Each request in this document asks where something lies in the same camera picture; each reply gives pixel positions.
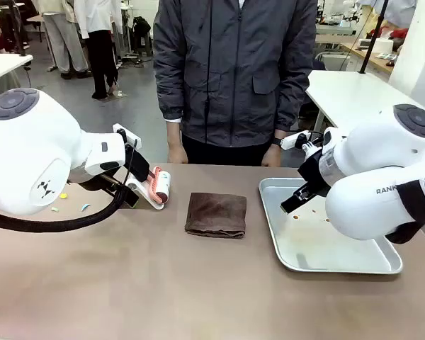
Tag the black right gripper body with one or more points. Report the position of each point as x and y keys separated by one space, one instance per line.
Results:
x=317 y=173

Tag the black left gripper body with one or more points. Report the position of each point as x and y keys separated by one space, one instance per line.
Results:
x=125 y=196

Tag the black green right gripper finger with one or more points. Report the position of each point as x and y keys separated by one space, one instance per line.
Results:
x=294 y=195
x=300 y=202

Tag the brown cloth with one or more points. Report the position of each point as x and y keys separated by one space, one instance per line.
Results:
x=216 y=214

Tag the person's right forearm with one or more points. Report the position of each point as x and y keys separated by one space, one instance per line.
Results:
x=174 y=132

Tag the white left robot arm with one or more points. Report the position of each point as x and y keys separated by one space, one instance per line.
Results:
x=28 y=152

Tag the person's left forearm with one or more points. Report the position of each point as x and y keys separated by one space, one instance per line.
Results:
x=278 y=134

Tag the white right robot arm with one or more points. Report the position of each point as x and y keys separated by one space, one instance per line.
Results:
x=375 y=177

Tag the person's left hand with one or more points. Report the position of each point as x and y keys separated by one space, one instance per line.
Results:
x=272 y=157

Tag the person's right hand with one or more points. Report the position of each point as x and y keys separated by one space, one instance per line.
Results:
x=177 y=155

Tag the white folded stand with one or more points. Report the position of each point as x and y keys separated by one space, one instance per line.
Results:
x=141 y=189

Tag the blue paper scrap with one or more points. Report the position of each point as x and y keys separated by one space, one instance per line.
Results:
x=86 y=206

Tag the silver metal tray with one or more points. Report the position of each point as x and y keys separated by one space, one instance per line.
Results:
x=304 y=244

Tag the black wrist watch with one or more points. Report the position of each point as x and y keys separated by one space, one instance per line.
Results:
x=277 y=142

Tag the white rounded table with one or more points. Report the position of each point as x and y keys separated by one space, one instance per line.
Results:
x=354 y=95

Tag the wooden workbench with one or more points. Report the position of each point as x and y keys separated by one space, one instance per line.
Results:
x=375 y=60

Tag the person in grey jacket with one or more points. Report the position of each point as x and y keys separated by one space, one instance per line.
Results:
x=230 y=71

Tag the person in black trousers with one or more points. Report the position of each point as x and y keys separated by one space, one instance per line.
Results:
x=101 y=46

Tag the stool with black bag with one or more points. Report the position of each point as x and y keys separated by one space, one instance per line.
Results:
x=141 y=33

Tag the person in beige trousers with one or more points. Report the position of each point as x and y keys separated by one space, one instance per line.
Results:
x=62 y=39

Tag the white table with pole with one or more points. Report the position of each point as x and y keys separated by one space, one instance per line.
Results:
x=3 y=65

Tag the black tripod pole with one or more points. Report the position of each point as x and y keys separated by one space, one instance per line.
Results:
x=17 y=28

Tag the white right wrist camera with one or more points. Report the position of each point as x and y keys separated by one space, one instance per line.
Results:
x=294 y=140

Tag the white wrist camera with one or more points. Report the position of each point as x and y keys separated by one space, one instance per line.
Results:
x=127 y=134
x=294 y=140

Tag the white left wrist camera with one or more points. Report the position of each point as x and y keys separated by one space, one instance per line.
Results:
x=127 y=134

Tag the thin black camera pole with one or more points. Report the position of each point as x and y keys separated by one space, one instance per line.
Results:
x=373 y=35

